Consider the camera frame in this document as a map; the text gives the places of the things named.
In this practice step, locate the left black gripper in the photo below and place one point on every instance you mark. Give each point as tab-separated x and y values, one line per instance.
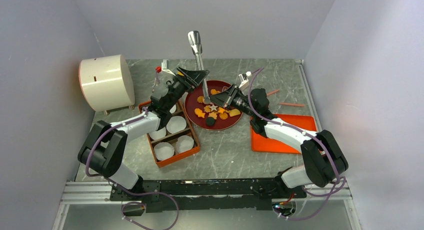
191	78

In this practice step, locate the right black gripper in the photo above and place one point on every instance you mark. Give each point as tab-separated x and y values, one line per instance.
226	98

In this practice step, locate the black round cookie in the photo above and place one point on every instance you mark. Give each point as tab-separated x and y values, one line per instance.
210	121

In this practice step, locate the metal tongs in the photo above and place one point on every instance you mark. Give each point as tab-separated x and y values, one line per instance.
194	39

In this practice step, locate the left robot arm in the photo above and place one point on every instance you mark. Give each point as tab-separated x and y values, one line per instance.
103	150

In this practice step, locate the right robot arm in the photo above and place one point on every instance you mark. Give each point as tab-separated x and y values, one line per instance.
323	160

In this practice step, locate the yellow rectangular cookie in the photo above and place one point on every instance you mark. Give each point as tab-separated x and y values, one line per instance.
234	112

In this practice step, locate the white star cookie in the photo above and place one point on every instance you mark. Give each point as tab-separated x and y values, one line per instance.
213	107

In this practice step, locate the dark red round plate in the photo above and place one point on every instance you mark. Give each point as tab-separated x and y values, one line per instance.
223	121

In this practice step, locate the orange fish cookie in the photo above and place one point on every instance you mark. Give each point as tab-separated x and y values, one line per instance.
199	113

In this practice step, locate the white paper cup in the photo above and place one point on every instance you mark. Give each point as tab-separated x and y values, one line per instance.
184	143
163	151
159	134
176	124

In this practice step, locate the orange flat tray lid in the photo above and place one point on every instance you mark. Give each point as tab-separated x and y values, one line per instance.
262	144

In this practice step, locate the orange chopstick lower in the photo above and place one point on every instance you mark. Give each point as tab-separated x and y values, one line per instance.
292	104

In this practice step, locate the orange compartment box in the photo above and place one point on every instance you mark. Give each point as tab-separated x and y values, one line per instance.
174	143

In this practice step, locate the white cylindrical container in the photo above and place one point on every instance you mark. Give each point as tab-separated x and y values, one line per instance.
106	83

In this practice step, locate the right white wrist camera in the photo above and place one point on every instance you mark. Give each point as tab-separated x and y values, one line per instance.
244	80

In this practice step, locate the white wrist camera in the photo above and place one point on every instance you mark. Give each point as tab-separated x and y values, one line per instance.
164	68
244	80

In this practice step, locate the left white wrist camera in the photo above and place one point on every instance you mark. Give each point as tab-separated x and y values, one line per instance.
164	68

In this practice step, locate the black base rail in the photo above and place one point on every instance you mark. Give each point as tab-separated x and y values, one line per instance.
257	193

